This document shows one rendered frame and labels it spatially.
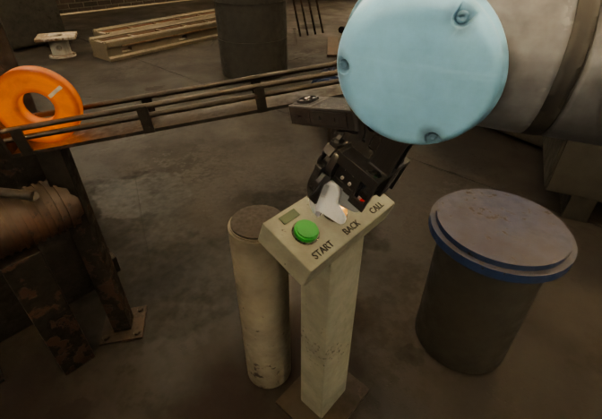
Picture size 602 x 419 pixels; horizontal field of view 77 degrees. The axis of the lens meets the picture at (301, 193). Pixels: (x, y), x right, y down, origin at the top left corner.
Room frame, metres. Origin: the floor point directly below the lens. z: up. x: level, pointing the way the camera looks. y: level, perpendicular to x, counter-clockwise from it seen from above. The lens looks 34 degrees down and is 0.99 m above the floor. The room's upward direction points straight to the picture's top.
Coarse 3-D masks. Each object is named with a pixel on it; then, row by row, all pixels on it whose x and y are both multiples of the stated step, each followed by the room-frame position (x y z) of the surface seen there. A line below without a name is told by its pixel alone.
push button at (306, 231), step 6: (300, 222) 0.47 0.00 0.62; (306, 222) 0.47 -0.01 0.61; (312, 222) 0.48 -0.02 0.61; (294, 228) 0.46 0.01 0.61; (300, 228) 0.46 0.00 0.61; (306, 228) 0.46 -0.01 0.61; (312, 228) 0.46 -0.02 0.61; (300, 234) 0.45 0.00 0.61; (306, 234) 0.45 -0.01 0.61; (312, 234) 0.45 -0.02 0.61; (318, 234) 0.46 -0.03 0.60; (300, 240) 0.45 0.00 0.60; (306, 240) 0.44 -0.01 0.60; (312, 240) 0.45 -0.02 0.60
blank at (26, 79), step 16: (0, 80) 0.72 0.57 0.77; (16, 80) 0.72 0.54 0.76; (32, 80) 0.73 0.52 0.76; (48, 80) 0.73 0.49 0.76; (64, 80) 0.76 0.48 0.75; (0, 96) 0.71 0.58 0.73; (16, 96) 0.72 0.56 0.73; (48, 96) 0.73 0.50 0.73; (64, 96) 0.74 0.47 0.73; (0, 112) 0.71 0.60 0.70; (16, 112) 0.72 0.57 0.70; (64, 112) 0.74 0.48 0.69; (80, 112) 0.75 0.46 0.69; (48, 128) 0.73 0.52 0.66
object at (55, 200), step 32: (64, 192) 0.70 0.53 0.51; (0, 224) 0.60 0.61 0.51; (32, 224) 0.63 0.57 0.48; (64, 224) 0.67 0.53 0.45; (0, 256) 0.58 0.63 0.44; (32, 256) 0.62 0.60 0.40; (32, 288) 0.60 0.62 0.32; (32, 320) 0.58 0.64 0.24; (64, 320) 0.62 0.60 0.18; (64, 352) 0.59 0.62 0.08
